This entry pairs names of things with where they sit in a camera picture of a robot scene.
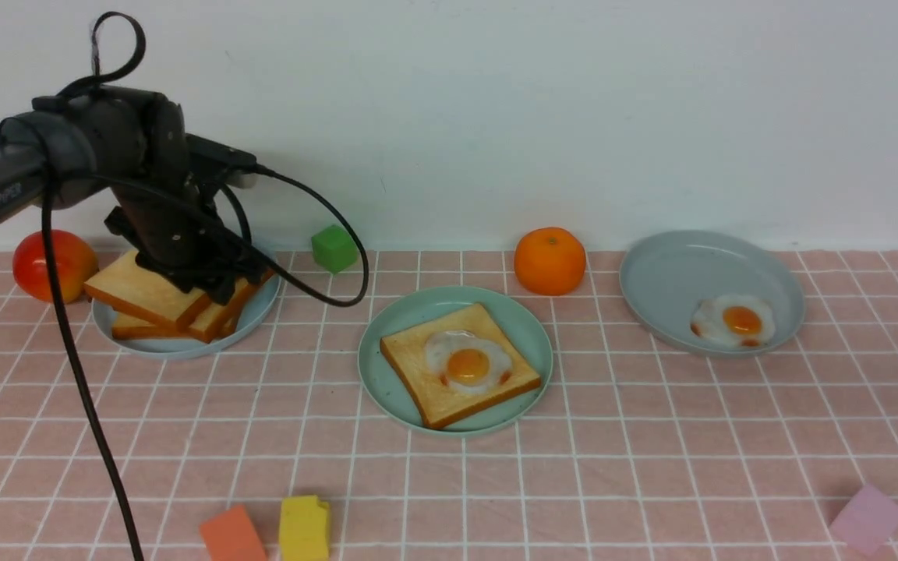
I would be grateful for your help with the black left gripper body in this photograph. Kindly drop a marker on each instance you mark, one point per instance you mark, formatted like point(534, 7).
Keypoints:
point(133, 142)

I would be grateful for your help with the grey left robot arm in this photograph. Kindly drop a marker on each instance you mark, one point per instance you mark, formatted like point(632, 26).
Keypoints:
point(24, 173)

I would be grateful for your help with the grey blue egg plate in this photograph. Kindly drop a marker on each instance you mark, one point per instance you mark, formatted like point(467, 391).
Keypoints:
point(664, 277)

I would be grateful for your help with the pink checkered tablecloth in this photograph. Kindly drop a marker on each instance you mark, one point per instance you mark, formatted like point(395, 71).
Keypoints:
point(635, 452)

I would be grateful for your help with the toast slice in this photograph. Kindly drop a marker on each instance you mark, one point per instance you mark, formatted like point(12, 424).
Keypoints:
point(223, 312)
point(126, 327)
point(144, 294)
point(400, 349)

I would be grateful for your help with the teal centre plate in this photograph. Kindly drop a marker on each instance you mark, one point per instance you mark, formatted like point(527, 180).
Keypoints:
point(384, 387)

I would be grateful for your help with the red yellow apple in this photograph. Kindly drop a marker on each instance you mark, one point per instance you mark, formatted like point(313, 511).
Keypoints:
point(75, 260)

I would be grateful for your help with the green cube block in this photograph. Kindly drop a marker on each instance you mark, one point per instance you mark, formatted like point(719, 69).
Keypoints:
point(334, 249)

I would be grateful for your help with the orange block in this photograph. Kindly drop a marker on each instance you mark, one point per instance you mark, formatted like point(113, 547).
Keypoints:
point(231, 535)

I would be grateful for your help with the fried egg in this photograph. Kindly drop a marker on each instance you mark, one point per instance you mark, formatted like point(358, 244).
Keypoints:
point(734, 321)
point(466, 363)

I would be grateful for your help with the orange fruit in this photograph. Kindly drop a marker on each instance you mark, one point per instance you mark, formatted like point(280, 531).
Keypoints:
point(550, 261)

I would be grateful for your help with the pink block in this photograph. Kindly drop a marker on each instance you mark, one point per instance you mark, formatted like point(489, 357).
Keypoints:
point(867, 522)

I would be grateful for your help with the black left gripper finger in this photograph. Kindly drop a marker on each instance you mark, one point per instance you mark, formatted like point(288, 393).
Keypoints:
point(221, 288)

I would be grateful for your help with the yellow block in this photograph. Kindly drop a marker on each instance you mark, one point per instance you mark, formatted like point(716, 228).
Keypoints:
point(304, 528)

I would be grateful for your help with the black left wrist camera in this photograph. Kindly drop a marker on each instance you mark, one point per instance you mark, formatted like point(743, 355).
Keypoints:
point(211, 161)

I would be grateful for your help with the light blue bread plate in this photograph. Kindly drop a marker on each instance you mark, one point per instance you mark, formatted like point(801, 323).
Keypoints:
point(255, 312)

